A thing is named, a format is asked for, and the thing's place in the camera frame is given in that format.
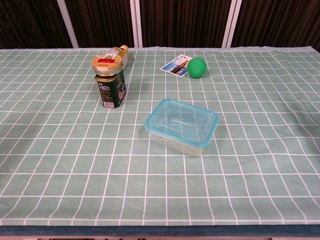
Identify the translucent blue plastic container lid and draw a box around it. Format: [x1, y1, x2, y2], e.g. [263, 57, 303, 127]
[145, 98, 220, 149]

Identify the clear plastic container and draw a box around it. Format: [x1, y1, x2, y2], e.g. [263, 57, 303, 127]
[148, 128, 216, 158]

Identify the photo postcard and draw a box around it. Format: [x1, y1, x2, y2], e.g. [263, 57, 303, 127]
[160, 54, 194, 78]

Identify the dark green tin can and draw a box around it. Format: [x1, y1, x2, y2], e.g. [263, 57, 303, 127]
[94, 70, 127, 109]

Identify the green ball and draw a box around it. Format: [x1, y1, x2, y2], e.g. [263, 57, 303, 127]
[187, 57, 208, 79]

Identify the yellow tea bottle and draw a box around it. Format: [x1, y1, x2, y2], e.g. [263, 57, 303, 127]
[107, 44, 130, 70]

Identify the green checked tablecloth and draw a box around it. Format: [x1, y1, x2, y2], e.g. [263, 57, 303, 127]
[0, 45, 320, 227]

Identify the dark slatted partition panel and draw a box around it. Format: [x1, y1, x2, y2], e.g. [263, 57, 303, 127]
[0, 0, 79, 50]
[221, 0, 320, 54]
[56, 0, 140, 49]
[135, 0, 237, 49]

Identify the dark blue underlay cloth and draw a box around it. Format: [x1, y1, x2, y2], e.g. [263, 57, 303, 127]
[0, 224, 320, 238]

